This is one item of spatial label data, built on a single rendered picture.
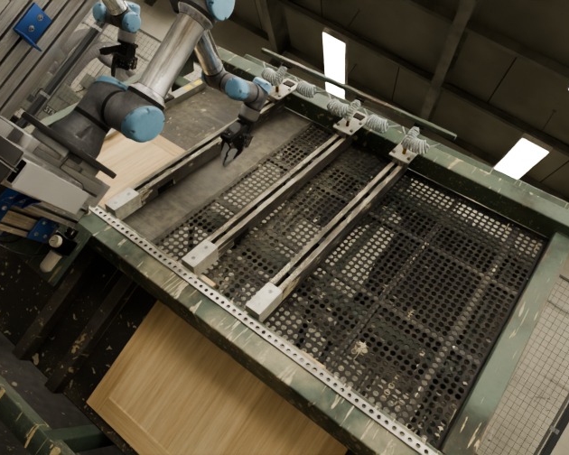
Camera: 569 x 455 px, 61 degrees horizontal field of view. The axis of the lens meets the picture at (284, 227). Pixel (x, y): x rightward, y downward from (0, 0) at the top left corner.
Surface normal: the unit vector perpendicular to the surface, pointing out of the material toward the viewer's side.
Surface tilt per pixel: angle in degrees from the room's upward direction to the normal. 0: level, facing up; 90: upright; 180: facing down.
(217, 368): 90
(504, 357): 59
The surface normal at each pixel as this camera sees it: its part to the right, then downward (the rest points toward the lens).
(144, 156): 0.07, -0.68
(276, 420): -0.25, -0.29
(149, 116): 0.70, 0.58
